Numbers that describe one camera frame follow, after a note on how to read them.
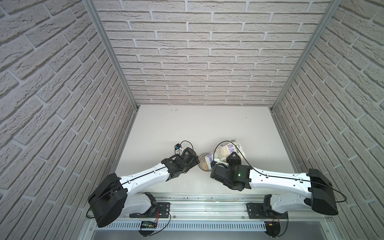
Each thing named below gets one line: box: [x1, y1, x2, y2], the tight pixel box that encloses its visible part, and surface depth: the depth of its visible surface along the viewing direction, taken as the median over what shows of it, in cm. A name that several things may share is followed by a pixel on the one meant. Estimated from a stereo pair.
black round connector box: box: [264, 221, 281, 238], surface depth 72 cm
